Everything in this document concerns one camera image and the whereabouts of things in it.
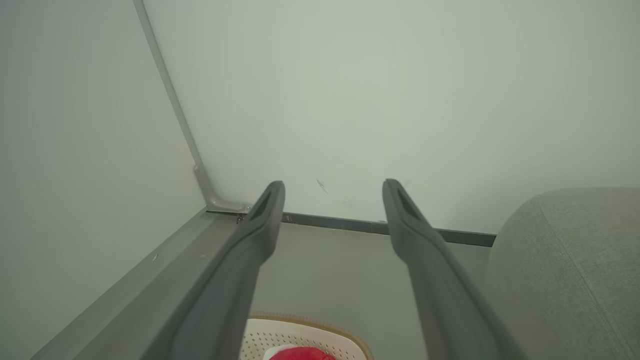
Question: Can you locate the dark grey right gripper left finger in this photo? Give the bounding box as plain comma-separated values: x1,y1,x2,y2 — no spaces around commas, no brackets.
142,180,286,360

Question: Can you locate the red and white garment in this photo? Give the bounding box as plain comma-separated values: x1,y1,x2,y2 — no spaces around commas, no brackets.
263,345,337,360

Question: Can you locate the cream perforated laundry basket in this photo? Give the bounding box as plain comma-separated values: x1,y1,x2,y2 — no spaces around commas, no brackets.
239,312,375,360

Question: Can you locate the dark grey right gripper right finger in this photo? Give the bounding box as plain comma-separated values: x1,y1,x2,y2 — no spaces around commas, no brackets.
382,178,527,360

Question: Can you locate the grey metal panel bracket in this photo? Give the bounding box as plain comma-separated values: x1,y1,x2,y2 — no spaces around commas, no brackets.
133,0,252,214

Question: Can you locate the black baseboard strip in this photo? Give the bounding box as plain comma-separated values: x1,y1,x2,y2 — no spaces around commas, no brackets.
281,212,497,248

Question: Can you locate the grey wall base strip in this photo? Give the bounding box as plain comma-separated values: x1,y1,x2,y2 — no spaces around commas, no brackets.
30,210,236,360

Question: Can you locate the grey fabric sofa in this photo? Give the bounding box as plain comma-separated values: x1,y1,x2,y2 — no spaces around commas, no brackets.
484,187,640,360

